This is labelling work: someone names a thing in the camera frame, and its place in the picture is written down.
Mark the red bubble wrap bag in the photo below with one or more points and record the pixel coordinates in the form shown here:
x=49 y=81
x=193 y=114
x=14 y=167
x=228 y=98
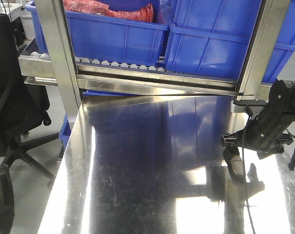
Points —
x=94 y=7

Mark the lower blue bin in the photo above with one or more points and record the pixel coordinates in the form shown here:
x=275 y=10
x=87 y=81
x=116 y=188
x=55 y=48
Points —
x=65 y=132

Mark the right blue plastic bin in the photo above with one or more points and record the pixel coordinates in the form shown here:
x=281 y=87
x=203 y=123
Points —
x=209 y=37

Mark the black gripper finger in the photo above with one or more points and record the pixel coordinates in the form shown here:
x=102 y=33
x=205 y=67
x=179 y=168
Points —
x=7 y=212
x=232 y=157

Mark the brake pad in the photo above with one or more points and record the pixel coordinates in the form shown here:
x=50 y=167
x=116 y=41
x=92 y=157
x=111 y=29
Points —
x=237 y=175

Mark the left blue plastic bin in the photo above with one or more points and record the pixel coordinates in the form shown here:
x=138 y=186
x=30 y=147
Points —
x=103 y=37

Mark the stainless steel roller rack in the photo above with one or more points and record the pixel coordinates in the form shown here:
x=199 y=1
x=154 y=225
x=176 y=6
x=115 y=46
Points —
x=70 y=77

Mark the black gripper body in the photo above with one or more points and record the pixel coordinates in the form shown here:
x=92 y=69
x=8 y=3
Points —
x=264 y=134

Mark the blue plastic bin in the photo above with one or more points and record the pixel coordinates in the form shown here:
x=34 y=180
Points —
x=103 y=37
x=209 y=37

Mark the black office chair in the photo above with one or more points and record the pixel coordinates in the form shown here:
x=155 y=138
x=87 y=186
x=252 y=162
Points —
x=20 y=109

